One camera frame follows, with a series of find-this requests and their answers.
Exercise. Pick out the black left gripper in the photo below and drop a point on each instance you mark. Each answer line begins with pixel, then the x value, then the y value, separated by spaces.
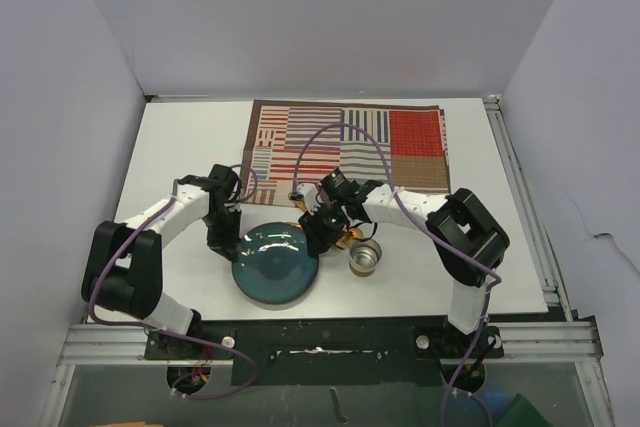
pixel 226 245

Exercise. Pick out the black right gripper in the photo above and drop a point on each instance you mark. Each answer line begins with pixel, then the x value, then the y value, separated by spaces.
pixel 319 238

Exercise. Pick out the gold spoon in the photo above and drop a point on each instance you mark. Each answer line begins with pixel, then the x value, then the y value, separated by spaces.
pixel 348 238

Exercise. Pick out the beige metal cup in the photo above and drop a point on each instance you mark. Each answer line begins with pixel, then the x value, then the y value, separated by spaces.
pixel 364 256

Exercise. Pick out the blue ceramic plate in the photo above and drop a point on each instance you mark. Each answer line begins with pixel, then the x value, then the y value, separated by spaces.
pixel 273 265

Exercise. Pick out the patchwork striped cloth placemat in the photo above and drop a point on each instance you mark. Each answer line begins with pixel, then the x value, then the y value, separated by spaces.
pixel 301 141

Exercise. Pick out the gold fork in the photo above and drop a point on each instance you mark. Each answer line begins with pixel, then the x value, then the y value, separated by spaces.
pixel 297 200

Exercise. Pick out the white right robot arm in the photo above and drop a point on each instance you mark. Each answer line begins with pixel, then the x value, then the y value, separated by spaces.
pixel 470 242

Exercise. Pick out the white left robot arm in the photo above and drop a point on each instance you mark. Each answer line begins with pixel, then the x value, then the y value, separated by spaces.
pixel 124 271

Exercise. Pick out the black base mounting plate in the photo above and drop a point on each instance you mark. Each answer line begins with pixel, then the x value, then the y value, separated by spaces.
pixel 328 352

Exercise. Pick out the blue object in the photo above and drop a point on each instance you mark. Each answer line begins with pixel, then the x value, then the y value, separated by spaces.
pixel 496 397

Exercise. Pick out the green object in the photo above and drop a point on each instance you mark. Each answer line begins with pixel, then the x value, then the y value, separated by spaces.
pixel 521 413

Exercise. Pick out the right side aluminium rail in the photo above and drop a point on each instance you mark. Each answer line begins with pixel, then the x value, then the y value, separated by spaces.
pixel 580 331

